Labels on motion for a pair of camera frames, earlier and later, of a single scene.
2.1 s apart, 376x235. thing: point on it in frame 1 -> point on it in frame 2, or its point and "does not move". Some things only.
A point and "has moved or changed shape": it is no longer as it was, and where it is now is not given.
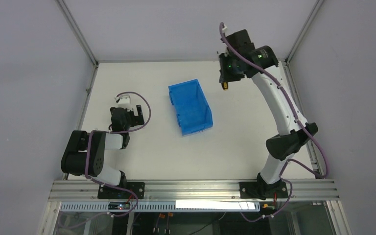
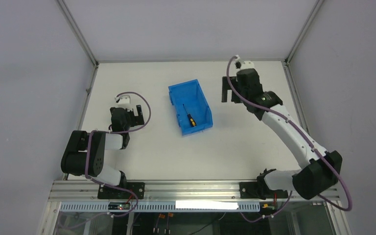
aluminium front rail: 194,190 does not move
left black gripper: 135,117 does not move
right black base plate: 251,190 does not move
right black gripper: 225,78 -> 232,89
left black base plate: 107,192 does not move
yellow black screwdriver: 224,85 has moved or changed shape
